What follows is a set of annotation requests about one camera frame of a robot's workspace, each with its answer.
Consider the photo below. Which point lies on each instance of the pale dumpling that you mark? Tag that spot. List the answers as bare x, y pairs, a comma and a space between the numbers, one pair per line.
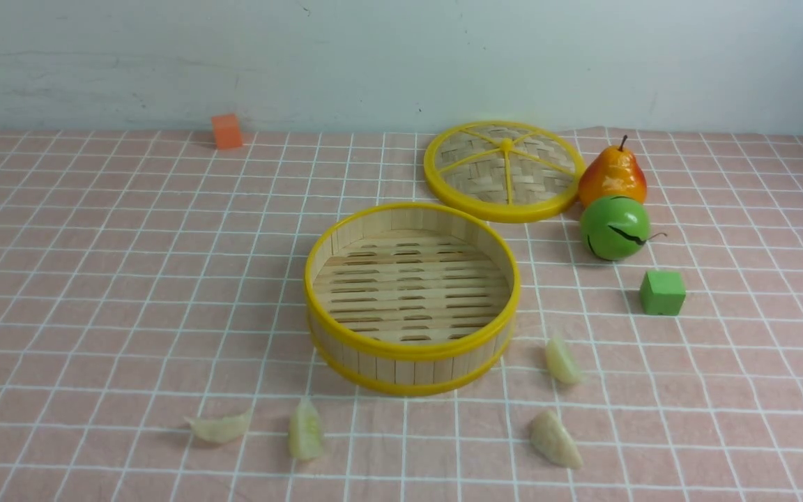
305, 432
551, 440
560, 363
220, 430

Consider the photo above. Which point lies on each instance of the bamboo steamer tray yellow rim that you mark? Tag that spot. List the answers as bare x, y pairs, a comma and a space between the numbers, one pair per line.
411, 299

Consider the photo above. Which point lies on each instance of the woven steamer lid yellow rim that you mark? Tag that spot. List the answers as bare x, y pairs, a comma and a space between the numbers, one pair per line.
503, 171

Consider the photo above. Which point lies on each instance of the orange foam cube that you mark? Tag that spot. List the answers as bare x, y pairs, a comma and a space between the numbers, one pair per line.
227, 133

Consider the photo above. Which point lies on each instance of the green toy apple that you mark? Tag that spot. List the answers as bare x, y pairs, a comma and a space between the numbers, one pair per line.
615, 227

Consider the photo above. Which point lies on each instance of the orange yellow toy pear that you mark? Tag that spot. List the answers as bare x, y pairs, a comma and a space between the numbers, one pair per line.
615, 172

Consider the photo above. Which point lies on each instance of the green foam cube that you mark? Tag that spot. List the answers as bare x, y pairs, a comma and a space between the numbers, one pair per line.
662, 293

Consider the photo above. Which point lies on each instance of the pink checkered tablecloth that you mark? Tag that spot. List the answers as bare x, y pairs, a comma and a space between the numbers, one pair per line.
146, 277

